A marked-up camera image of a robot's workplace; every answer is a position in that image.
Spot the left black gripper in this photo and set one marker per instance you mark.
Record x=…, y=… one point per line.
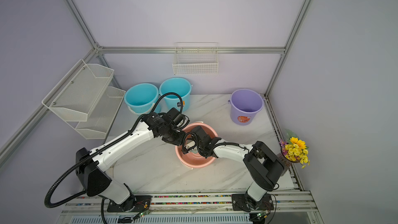
x=182, y=135

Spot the pink plastic bucket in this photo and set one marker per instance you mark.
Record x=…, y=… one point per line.
x=193, y=160

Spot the teal plastic bucket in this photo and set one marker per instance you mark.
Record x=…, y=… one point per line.
x=178, y=85
x=141, y=98

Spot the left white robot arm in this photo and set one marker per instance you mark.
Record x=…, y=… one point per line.
x=92, y=174

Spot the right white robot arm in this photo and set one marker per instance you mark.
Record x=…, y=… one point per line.
x=263, y=165

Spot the purple plastic bucket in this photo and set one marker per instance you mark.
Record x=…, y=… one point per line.
x=245, y=104

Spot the dark flower vase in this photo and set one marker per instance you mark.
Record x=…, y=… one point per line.
x=285, y=162

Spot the yellow artificial flower bouquet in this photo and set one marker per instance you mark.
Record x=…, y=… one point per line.
x=294, y=149

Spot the white mesh two-tier shelf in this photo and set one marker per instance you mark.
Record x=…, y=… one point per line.
x=86, y=100

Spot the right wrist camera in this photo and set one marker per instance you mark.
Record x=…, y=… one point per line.
x=188, y=146

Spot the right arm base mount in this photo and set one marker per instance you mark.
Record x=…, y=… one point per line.
x=244, y=202

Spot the white wire wall basket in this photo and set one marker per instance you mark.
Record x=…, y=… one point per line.
x=195, y=58

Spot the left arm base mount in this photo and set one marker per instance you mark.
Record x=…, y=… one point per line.
x=133, y=204

